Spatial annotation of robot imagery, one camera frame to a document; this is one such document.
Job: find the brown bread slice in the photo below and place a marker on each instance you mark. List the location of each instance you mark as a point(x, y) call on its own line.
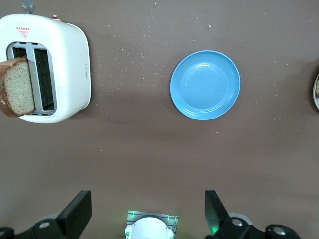
point(317, 87)
point(17, 87)

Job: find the white toaster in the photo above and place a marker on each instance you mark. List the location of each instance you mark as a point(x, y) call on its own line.
point(67, 62)

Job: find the blue plate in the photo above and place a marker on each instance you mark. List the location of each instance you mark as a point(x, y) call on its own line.
point(205, 84)

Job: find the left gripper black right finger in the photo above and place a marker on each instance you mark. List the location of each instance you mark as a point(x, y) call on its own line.
point(215, 219)

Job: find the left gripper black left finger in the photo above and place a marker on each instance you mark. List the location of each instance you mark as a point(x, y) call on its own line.
point(73, 217)

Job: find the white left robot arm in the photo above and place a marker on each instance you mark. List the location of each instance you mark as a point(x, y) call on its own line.
point(149, 229)

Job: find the beige plate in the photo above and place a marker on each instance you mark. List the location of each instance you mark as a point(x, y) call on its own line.
point(314, 99)

